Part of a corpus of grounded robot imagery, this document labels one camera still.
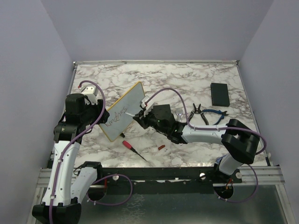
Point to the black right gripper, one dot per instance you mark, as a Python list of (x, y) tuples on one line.
[(142, 120)]

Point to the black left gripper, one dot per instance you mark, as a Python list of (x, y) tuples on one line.
[(98, 108)]

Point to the yellow framed whiteboard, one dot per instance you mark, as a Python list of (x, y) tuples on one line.
[(118, 121)]

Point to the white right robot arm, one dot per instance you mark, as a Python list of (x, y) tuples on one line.
[(240, 141)]

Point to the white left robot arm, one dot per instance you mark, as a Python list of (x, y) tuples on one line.
[(61, 203)]

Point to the black flat rectangular pad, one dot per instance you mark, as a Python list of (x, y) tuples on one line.
[(162, 111)]

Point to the silver open-end wrench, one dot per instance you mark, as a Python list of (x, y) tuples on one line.
[(179, 114)]

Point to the black rectangular box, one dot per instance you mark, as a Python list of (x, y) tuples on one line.
[(219, 95)]

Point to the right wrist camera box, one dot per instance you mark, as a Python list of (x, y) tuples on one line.
[(146, 105)]

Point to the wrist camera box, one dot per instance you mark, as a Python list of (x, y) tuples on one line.
[(146, 105), (91, 92)]

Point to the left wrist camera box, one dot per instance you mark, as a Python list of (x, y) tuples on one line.
[(91, 92)]

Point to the red handled screwdriver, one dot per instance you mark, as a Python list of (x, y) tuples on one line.
[(128, 146)]

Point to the black handled pliers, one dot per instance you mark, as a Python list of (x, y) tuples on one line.
[(197, 110)]

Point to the black front mounting rail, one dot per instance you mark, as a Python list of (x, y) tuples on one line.
[(153, 181)]

